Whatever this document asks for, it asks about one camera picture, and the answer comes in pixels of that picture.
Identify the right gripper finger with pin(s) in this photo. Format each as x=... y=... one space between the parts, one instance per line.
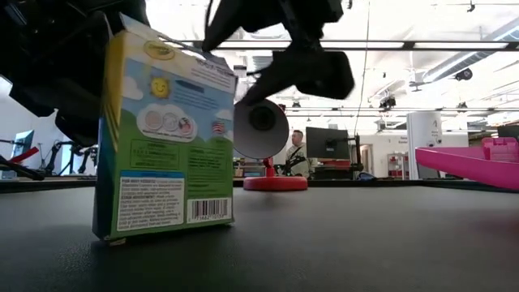
x=239 y=20
x=316 y=75

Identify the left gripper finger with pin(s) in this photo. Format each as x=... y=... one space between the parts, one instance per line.
x=87 y=101

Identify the yellow green crayon box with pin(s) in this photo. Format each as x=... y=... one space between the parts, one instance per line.
x=170 y=154

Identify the pink plastic pencil case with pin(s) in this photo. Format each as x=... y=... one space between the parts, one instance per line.
x=466 y=166

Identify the background robot arms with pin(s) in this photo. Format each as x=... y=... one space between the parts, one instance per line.
x=69 y=156

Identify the black computer monitor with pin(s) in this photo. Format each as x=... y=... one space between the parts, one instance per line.
x=327 y=142

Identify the background monitor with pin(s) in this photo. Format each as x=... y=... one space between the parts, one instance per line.
x=23 y=144

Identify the red desk lamp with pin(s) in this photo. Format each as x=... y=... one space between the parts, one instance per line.
x=261 y=130

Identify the person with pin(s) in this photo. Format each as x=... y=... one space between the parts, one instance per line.
x=300 y=156

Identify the white column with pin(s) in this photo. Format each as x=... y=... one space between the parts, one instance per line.
x=423 y=142

